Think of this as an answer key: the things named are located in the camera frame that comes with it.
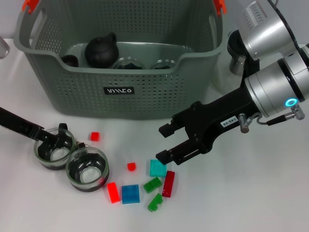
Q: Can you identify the bright red rectangular brick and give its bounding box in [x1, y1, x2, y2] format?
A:
[107, 182, 121, 204]

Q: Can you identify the glass teacup black sleeve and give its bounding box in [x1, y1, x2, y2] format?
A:
[65, 142, 111, 193]
[113, 57, 145, 70]
[33, 123, 77, 171]
[149, 59, 178, 70]

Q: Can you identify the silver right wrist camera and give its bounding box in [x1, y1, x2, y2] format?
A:
[235, 0, 296, 61]

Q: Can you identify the glass teapot black handle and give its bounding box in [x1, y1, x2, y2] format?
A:
[212, 30, 261, 94]

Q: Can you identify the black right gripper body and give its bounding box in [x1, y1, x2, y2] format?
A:
[171, 87, 258, 155]

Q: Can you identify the teal square brick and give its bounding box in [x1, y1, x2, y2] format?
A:
[149, 159, 168, 178]

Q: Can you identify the blue square brick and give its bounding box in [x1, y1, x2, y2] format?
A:
[121, 184, 140, 205]

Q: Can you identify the green L-shaped brick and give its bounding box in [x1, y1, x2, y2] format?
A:
[147, 192, 164, 213]

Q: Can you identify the small black clay cup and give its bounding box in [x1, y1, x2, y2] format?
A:
[61, 55, 79, 68]

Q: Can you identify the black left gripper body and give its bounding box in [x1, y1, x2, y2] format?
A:
[0, 106, 45, 141]

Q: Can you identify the black clay teapot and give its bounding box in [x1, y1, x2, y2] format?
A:
[84, 31, 120, 69]

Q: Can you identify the dark red long brick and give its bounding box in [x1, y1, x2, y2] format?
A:
[162, 170, 176, 198]

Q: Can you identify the green rectangular brick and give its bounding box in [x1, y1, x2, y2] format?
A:
[143, 177, 162, 194]

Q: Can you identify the grey perforated storage bin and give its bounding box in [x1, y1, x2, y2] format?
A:
[13, 0, 229, 120]

